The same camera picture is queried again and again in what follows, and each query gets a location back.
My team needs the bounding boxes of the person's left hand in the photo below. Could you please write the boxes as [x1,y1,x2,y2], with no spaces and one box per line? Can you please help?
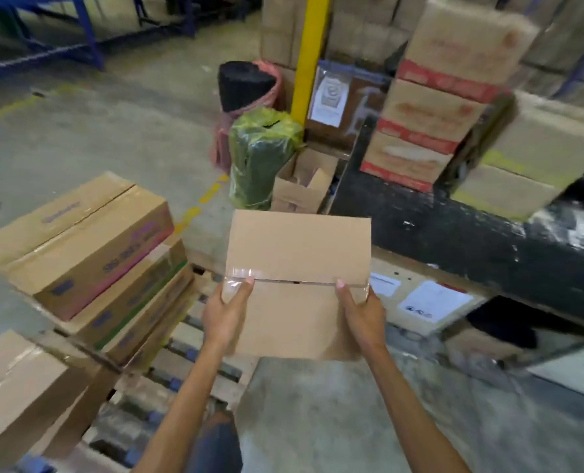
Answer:
[201,276,256,354]

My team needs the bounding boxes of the person's right hand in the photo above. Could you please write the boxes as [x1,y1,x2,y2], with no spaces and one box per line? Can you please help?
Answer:
[334,278,389,356]

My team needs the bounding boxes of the blue Glodway box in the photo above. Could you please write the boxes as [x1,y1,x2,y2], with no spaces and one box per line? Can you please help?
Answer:
[100,263,197,366]
[124,290,200,376]

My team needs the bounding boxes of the wooden pallet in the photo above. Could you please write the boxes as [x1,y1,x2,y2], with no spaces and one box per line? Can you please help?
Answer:
[82,268,261,473]

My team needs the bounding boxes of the green striped Glodway box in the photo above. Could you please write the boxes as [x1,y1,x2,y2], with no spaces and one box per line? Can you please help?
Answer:
[73,235,190,351]

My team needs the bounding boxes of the plain brown cardboard box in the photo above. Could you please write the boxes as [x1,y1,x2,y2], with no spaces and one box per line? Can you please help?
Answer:
[0,329,121,473]
[221,209,373,363]

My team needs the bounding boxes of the pink striped Glodway box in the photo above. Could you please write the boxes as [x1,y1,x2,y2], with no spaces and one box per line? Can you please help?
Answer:
[0,171,176,323]

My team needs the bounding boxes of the cardboard box with yellow stripe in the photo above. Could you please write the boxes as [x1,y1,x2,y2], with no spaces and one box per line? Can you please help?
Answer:
[481,89,584,189]
[449,164,567,224]

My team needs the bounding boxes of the person's left forearm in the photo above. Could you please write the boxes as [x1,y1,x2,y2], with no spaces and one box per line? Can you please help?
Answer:
[133,339,239,473]

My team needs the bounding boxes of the person's right forearm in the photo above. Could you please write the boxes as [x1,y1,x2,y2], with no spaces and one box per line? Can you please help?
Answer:
[363,339,472,473]

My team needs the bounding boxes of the small white paper sticker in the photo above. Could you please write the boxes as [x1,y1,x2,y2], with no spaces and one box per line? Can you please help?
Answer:
[369,272,402,299]

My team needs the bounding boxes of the large white paper sticker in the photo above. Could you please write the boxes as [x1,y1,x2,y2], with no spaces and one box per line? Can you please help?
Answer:
[398,279,476,325]

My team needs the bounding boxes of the green plastic bag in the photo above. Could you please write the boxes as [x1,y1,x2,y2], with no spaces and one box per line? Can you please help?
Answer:
[228,106,306,212]

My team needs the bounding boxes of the notice paper in plastic sleeve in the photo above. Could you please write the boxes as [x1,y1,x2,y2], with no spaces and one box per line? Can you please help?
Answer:
[303,60,393,152]

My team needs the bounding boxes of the black mesh roll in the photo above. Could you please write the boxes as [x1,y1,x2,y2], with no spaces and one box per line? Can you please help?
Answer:
[216,60,278,114]

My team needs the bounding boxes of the yellow steel column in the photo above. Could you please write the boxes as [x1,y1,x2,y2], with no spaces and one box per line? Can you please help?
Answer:
[289,0,333,127]

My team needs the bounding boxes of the wall of wrapped stacked cartons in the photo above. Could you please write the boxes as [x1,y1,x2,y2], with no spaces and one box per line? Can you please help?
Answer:
[260,0,584,110]

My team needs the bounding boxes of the blue frame green table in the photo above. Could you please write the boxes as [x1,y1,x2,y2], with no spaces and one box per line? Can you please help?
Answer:
[0,0,263,80]

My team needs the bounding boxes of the blue metal cage frame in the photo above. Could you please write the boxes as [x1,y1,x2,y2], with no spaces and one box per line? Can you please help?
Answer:
[550,22,584,102]

